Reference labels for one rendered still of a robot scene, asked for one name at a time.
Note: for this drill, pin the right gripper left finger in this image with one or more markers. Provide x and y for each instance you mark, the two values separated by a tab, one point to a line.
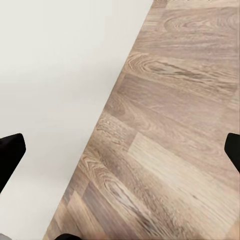
12	149

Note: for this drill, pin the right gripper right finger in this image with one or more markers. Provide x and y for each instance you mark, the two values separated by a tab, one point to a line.
232	149

